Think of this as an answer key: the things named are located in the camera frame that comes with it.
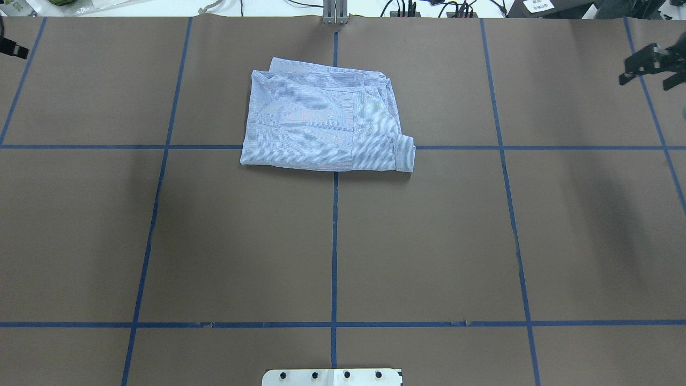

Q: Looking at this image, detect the aluminium frame post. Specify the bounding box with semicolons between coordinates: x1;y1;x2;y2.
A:
323;0;349;25

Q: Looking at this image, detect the light blue striped shirt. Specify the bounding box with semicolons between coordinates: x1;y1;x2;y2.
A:
240;58;416;173

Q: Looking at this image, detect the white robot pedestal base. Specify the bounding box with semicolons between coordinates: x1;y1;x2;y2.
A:
260;367;404;385

